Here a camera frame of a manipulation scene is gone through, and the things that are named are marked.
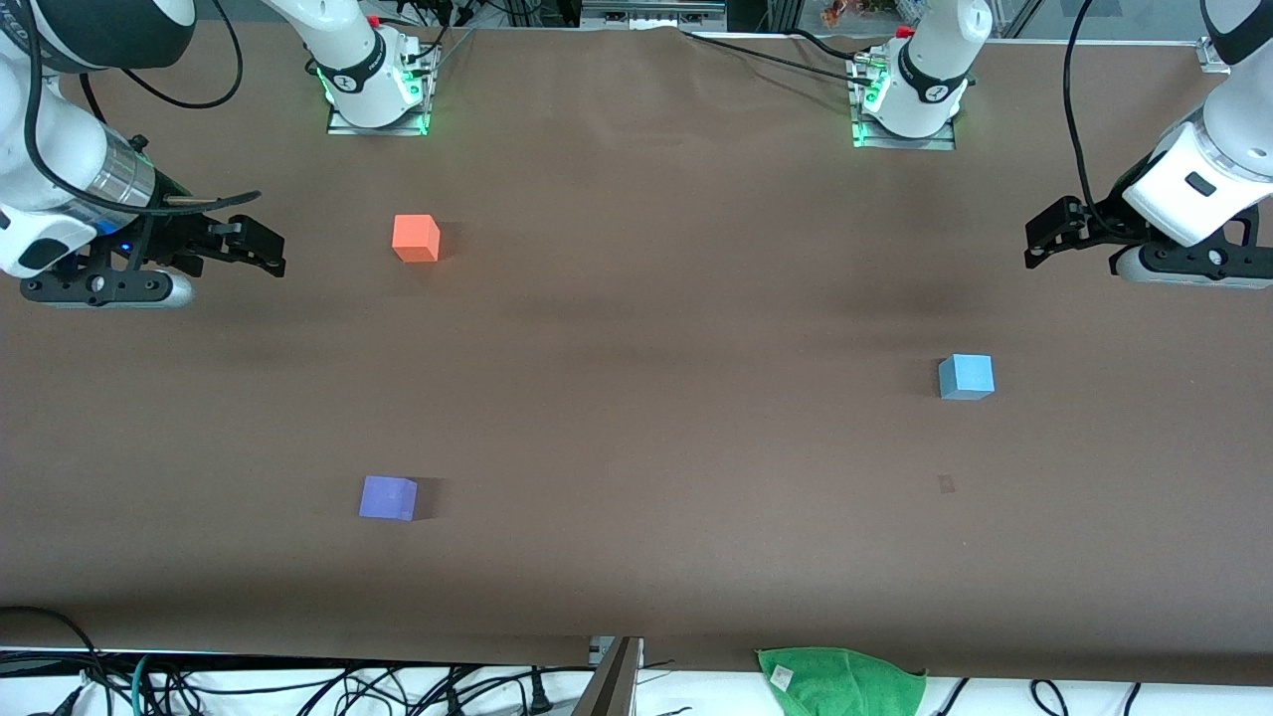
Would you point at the aluminium frame profile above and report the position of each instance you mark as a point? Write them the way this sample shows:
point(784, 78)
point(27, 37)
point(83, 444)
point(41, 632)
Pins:
point(784, 12)

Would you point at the blue foam block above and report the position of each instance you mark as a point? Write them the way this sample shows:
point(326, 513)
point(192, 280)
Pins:
point(966, 377)

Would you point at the orange foam block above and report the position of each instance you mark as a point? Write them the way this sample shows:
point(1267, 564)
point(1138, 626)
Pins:
point(415, 239)

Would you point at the black power plug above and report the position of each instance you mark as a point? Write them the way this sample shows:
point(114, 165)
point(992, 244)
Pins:
point(539, 696)

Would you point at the small metal corner bracket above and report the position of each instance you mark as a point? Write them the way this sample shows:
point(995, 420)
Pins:
point(1213, 55)

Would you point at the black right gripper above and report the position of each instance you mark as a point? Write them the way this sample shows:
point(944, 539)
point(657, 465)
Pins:
point(175, 236)

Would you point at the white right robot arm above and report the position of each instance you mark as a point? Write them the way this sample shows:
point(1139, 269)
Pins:
point(60, 149)

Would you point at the brown table cover sheet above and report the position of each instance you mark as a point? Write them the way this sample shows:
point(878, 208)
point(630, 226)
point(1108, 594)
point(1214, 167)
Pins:
point(636, 398)

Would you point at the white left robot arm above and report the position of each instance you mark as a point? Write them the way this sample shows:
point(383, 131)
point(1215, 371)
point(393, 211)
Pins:
point(1203, 169)

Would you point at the purple foam block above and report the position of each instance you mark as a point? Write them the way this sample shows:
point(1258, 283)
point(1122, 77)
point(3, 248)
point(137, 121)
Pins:
point(387, 497)

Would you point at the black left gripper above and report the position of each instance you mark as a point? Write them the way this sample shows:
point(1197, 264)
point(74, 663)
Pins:
point(1107, 225)

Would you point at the colourful toy object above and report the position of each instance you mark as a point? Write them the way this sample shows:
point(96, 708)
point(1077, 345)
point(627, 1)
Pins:
point(840, 12)

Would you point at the green cloth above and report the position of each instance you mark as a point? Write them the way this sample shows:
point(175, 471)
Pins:
point(840, 681)

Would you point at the grey metal post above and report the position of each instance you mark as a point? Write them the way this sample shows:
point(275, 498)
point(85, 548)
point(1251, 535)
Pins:
point(612, 686)

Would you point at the grey power strip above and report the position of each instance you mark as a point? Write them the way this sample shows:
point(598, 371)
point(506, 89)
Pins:
point(651, 15)

